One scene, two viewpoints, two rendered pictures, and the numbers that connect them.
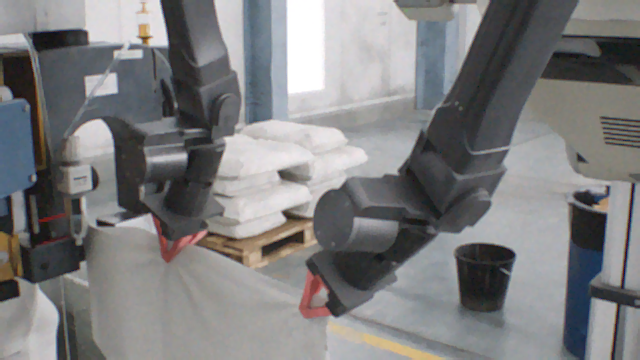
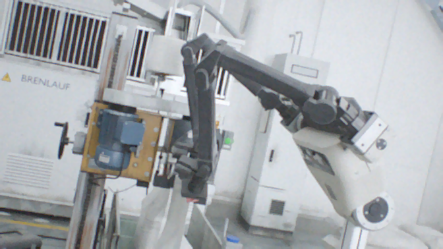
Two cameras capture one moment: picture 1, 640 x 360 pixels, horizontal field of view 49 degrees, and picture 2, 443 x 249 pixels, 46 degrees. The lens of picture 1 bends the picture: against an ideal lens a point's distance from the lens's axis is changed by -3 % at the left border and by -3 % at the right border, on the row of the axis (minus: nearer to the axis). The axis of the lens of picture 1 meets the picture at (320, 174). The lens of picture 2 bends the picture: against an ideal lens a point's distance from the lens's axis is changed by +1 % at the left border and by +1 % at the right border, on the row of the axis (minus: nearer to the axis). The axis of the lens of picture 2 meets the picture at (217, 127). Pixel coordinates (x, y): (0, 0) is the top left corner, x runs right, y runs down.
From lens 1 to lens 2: 1.52 m
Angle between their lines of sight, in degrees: 41
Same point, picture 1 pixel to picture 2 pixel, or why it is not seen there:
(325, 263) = (185, 182)
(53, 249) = (162, 178)
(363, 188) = (182, 157)
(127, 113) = not seen: hidden behind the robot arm
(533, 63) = (206, 132)
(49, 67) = (178, 124)
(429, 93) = not seen: outside the picture
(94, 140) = (328, 209)
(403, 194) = (194, 163)
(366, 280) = (190, 188)
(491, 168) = (207, 160)
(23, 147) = (140, 135)
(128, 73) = not seen: hidden behind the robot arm
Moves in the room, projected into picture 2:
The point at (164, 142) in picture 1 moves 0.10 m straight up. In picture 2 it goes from (180, 147) to (186, 124)
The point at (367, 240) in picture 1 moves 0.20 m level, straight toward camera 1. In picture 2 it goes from (180, 170) to (136, 168)
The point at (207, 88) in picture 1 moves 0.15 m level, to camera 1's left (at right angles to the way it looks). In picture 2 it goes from (194, 136) to (169, 129)
